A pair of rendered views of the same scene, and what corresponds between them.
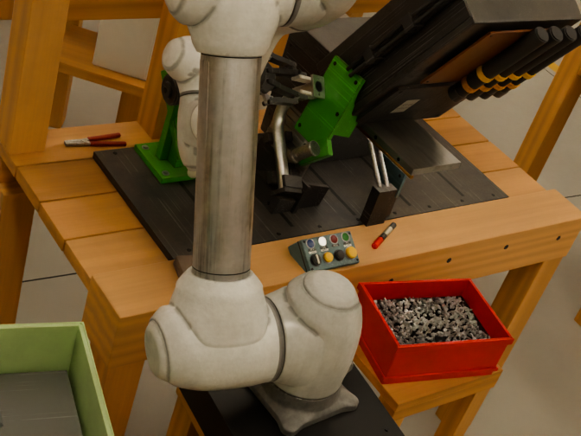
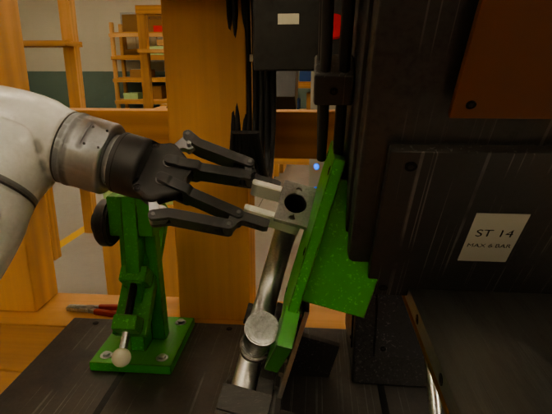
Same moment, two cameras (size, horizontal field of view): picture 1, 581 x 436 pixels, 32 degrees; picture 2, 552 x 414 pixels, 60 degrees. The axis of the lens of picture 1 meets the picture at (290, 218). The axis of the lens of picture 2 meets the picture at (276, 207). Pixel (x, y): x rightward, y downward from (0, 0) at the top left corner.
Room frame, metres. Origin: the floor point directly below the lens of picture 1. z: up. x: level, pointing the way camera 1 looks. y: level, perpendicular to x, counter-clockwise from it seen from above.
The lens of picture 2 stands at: (1.84, -0.36, 1.36)
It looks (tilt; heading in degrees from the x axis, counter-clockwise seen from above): 16 degrees down; 49
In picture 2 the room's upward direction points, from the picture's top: straight up
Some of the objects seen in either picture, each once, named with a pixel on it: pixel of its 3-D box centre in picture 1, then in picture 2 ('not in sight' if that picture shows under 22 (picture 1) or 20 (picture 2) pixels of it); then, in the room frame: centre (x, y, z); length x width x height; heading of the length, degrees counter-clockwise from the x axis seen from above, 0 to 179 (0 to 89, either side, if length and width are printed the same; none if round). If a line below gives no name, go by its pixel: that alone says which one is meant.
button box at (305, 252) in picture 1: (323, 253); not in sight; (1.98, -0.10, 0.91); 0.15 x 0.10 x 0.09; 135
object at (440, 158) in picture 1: (387, 125); (485, 305); (2.31, -0.16, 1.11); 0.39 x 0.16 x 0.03; 45
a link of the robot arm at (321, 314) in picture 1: (313, 328); not in sight; (1.46, -0.11, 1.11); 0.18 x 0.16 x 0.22; 124
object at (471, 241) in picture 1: (368, 264); not in sight; (2.13, -0.23, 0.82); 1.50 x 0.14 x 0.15; 135
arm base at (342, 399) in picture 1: (308, 376); not in sight; (1.49, -0.13, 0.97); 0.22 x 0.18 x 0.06; 138
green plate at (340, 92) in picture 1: (338, 103); (338, 239); (2.23, -0.02, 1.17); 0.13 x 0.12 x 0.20; 135
